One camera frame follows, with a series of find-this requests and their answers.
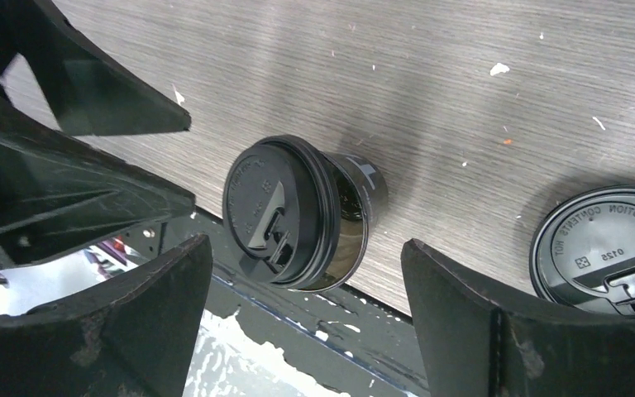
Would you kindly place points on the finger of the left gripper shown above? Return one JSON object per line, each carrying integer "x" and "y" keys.
{"x": 88, "y": 92}
{"x": 58, "y": 194}

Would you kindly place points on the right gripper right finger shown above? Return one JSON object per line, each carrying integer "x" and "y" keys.
{"x": 480, "y": 337}

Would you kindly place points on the black coffee cup lid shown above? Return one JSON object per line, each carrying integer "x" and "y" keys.
{"x": 582, "y": 254}

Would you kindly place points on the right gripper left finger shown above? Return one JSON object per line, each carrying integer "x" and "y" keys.
{"x": 132, "y": 335}

